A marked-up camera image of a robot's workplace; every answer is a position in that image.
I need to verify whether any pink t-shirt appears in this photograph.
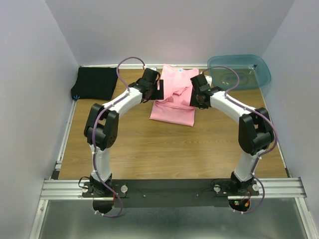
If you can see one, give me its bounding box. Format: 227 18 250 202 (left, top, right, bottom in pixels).
150 64 199 127

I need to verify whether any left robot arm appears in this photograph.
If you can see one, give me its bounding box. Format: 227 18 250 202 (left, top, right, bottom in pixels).
84 67 163 197

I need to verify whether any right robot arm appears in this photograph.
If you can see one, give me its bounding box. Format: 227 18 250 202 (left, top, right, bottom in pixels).
190 74 275 196

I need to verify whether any blue translucent plastic bin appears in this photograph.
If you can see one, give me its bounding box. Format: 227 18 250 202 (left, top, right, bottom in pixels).
207 54 271 90

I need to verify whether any folded black t-shirt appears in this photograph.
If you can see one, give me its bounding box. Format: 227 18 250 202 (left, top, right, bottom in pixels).
71 67 118 100

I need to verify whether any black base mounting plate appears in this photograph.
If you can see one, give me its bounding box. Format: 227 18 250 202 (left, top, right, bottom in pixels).
82 179 259 208

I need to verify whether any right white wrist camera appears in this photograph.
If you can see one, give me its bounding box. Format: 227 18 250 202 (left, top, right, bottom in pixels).
205 75 212 86

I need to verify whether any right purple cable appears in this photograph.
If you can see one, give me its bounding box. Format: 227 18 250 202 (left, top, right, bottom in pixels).
201 65 279 215

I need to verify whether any purple cable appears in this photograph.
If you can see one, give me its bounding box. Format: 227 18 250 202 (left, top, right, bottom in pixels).
201 65 279 215
91 56 148 219

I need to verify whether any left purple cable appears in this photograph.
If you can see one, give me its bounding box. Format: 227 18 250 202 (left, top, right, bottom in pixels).
91 56 148 219

